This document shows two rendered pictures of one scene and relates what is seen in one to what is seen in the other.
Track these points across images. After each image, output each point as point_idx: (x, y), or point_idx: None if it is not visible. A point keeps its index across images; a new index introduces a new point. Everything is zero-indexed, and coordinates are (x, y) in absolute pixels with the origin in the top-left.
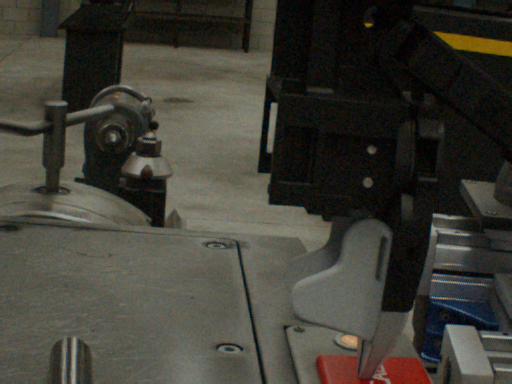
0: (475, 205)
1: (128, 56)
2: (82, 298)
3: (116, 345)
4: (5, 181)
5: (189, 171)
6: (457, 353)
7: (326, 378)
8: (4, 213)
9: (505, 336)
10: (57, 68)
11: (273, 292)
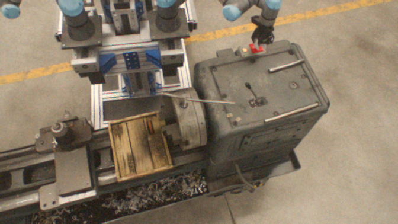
0: (90, 45)
1: None
2: (246, 77)
3: (258, 70)
4: None
5: None
6: (175, 53)
7: (259, 51)
8: (201, 107)
9: (164, 46)
10: None
11: (231, 60)
